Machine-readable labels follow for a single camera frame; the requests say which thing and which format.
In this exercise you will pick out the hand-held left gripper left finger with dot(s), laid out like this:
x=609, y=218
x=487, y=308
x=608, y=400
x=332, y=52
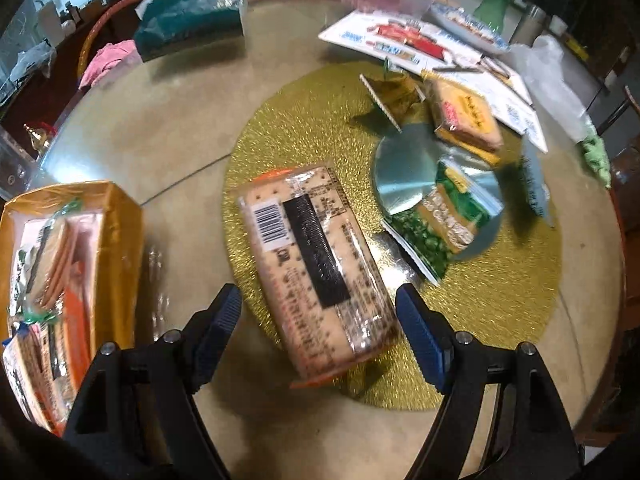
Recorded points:
x=220, y=335

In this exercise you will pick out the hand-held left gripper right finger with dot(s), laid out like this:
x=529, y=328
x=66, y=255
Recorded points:
x=422, y=340

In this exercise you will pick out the large cracker packet black label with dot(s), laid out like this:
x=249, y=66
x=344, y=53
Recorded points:
x=320, y=265

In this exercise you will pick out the yellow cardboard box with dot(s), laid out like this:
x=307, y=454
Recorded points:
x=122, y=240

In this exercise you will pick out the orange snack packet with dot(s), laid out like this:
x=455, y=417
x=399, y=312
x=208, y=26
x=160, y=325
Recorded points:
x=80, y=305

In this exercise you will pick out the round sandwich biscuit packet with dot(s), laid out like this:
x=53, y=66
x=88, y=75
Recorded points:
x=52, y=260

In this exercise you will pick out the cracker packet with orange ends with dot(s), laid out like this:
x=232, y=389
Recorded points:
x=35, y=385

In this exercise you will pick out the green pea snack packet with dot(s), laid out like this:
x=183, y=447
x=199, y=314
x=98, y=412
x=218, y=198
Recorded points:
x=450, y=215

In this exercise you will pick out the silver round disc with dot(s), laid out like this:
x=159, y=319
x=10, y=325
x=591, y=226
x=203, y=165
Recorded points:
x=410, y=175

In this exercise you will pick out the blue-grey snack packet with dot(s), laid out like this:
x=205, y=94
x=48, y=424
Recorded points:
x=535, y=185

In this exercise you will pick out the gold round table mat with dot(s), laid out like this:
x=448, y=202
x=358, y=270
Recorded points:
x=300, y=125

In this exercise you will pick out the orange sandwich cracker packet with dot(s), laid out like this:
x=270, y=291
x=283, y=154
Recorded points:
x=465, y=112

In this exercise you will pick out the green cloth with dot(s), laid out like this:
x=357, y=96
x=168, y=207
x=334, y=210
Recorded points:
x=596, y=152

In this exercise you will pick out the white plastic bag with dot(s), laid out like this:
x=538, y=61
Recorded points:
x=555, y=80

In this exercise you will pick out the pink cloth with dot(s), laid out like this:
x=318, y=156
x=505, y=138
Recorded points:
x=107, y=57

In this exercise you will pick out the patterned plate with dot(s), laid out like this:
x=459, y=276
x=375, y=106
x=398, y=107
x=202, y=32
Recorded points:
x=470, y=25

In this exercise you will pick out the teal tissue pack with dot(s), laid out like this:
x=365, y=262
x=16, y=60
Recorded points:
x=192, y=15

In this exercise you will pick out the red round chair back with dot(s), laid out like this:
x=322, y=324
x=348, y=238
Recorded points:
x=92, y=35

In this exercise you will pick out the steel cup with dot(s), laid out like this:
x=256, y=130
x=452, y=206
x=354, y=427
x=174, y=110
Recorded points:
x=531, y=22

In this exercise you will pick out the white cup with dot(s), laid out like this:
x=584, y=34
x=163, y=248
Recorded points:
x=557, y=25

